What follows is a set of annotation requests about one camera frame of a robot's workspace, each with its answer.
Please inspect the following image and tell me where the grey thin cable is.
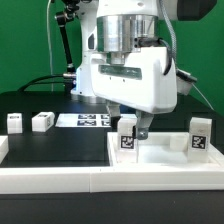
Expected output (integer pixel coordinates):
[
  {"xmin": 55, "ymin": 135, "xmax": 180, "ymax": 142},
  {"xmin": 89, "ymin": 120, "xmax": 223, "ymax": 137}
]
[{"xmin": 46, "ymin": 0, "xmax": 56, "ymax": 92}]

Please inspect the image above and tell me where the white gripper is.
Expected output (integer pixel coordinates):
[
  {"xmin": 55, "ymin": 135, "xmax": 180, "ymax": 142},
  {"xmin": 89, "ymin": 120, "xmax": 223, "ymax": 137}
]
[{"xmin": 91, "ymin": 47, "xmax": 177, "ymax": 140}]

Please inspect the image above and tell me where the white U-shaped workspace fence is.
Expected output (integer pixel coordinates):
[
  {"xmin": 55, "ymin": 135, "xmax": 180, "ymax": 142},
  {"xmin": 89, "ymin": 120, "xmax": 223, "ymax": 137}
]
[{"xmin": 0, "ymin": 134, "xmax": 224, "ymax": 195}]

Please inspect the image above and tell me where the black cable bundle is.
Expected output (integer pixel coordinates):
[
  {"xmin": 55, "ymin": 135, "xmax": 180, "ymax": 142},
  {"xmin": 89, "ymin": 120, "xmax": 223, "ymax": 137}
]
[{"xmin": 18, "ymin": 73, "xmax": 77, "ymax": 93}]

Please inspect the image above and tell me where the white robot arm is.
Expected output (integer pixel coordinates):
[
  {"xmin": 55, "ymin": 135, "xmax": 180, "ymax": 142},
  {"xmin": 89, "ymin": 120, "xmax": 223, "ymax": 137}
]
[{"xmin": 63, "ymin": 0, "xmax": 218, "ymax": 140}]

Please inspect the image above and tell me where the white fiducial marker sheet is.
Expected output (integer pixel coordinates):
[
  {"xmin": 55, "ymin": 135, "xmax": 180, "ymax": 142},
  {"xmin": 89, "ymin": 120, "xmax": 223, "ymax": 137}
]
[{"xmin": 55, "ymin": 113, "xmax": 138, "ymax": 128}]

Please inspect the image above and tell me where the white square table top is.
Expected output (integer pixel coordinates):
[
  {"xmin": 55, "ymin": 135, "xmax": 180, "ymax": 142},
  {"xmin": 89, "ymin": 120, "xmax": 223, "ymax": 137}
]
[{"xmin": 107, "ymin": 132, "xmax": 224, "ymax": 168}]

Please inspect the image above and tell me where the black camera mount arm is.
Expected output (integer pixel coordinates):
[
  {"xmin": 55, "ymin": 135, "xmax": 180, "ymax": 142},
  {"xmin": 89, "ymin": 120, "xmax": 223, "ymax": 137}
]
[{"xmin": 55, "ymin": 0, "xmax": 80, "ymax": 94}]

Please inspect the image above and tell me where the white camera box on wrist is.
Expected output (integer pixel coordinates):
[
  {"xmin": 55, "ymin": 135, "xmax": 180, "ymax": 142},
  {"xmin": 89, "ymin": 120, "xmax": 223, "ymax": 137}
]
[{"xmin": 176, "ymin": 69, "xmax": 197, "ymax": 95}]

